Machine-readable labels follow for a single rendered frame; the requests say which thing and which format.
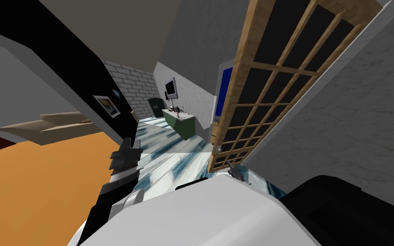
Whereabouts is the wooden lattice door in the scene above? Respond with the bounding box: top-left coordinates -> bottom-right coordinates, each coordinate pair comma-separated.
208,0 -> 384,173

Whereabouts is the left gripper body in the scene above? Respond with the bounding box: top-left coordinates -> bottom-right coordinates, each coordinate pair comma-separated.
109,147 -> 144,176

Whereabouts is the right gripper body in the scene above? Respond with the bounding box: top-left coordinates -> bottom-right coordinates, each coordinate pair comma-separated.
226,160 -> 245,183

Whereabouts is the white framed picture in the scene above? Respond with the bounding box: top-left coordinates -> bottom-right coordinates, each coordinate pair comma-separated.
92,94 -> 121,119

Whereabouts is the green cabinet with white top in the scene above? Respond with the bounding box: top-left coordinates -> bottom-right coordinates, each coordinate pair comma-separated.
161,105 -> 197,141

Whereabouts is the black flat screen television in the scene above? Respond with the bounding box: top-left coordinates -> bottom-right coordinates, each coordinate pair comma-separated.
164,77 -> 179,101

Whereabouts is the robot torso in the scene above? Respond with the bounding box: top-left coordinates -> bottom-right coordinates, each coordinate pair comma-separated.
68,172 -> 320,246

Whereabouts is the blue rectangular panel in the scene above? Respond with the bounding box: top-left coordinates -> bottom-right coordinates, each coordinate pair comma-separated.
215,67 -> 234,119

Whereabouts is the beige sofa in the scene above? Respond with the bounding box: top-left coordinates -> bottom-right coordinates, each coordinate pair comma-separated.
0,111 -> 103,146

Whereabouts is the black armchair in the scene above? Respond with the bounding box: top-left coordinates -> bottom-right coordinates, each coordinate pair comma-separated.
147,97 -> 167,119

